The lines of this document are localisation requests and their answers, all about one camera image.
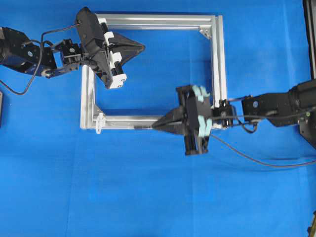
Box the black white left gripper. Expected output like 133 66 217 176
76 7 146 89

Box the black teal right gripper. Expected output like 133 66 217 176
152 85 212 156

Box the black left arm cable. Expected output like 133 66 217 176
0 23 81 96

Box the yellow black object bottom right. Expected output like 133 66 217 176
307 211 316 237

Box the white string loop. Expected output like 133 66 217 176
95 113 106 135

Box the black rail at right edge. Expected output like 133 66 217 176
303 0 316 79

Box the dark object at left edge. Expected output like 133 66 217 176
0 91 3 126

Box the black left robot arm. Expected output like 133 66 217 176
0 7 145 89

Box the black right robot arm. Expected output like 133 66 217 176
152 80 316 155

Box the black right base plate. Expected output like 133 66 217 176
299 111 316 149

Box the black wire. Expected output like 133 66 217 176
133 124 316 169

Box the aluminium extrusion frame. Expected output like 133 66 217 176
80 13 227 134

